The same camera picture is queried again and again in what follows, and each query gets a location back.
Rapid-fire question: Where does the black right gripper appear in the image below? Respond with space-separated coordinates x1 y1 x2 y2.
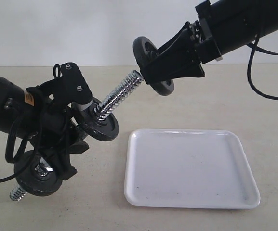
140 20 223 84

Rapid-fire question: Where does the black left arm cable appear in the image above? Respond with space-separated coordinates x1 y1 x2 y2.
0 96 57 185

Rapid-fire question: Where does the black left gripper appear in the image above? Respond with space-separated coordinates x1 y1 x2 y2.
25 96 90 180

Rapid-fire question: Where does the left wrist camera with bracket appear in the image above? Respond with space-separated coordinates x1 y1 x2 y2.
27 62 93 112

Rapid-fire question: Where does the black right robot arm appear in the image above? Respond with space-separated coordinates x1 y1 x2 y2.
139 0 278 84

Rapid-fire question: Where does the black weight plate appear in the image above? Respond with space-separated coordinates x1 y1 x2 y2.
132 36 174 96
14 150 62 197

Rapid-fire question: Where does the chrome threaded dumbbell bar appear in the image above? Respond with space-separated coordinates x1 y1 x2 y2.
9 71 143 201

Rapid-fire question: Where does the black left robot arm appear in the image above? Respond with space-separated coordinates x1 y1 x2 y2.
0 62 93 180

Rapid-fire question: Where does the chrome spin-lock collar nut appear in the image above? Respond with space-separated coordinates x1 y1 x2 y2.
35 162 53 178

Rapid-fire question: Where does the white rectangular plastic tray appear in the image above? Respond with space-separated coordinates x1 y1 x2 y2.
124 128 261 210

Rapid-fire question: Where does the black weight plate end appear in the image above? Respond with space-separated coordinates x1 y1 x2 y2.
71 97 119 141

